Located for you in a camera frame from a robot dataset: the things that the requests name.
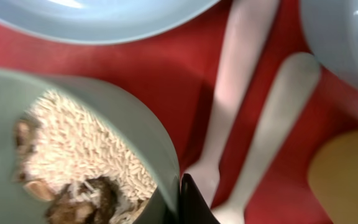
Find white plastic fork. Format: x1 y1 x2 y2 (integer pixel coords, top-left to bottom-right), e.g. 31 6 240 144
186 0 280 207

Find light blue bowl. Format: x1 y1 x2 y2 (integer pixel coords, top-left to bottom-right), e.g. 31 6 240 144
300 0 358 89

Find green bowl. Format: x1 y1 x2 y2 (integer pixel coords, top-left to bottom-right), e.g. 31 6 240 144
0 68 180 224

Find rice and food scraps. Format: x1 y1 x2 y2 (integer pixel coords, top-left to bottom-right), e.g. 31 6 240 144
14 90 157 223

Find light blue plate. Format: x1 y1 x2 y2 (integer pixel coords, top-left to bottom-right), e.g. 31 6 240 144
0 0 218 45

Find yellow cup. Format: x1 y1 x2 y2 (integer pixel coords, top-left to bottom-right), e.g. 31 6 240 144
308 131 358 224

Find red serving tray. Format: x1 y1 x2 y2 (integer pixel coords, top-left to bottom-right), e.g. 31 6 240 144
0 0 358 223

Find white plastic spoon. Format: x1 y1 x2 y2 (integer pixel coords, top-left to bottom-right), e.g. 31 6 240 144
212 52 321 224

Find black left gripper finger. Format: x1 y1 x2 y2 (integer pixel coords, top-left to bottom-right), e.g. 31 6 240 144
180 174 219 224

